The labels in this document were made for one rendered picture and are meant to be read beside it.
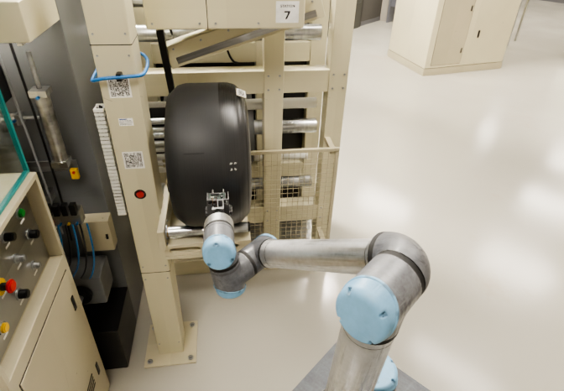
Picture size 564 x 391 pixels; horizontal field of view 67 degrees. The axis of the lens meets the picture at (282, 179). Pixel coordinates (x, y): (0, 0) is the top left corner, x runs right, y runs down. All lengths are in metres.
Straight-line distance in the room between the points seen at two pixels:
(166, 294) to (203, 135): 0.95
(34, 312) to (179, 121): 0.79
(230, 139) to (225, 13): 0.52
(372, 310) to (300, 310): 1.89
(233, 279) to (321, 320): 1.43
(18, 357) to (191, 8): 1.30
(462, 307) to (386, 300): 2.14
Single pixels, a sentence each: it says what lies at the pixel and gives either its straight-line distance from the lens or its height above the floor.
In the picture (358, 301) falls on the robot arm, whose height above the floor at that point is 1.46.
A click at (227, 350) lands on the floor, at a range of 2.51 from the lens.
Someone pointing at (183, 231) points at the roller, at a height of 0.91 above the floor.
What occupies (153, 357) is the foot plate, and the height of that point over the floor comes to 0.01.
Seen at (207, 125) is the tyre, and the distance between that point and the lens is 1.50.
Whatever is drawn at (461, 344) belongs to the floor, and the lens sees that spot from 2.75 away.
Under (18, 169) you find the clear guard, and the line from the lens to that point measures 1.61.
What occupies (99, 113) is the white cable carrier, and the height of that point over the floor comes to 1.41.
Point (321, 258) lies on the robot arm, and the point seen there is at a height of 1.31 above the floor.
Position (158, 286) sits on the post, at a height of 0.53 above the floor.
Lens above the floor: 2.06
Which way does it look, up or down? 33 degrees down
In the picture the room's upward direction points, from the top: 2 degrees clockwise
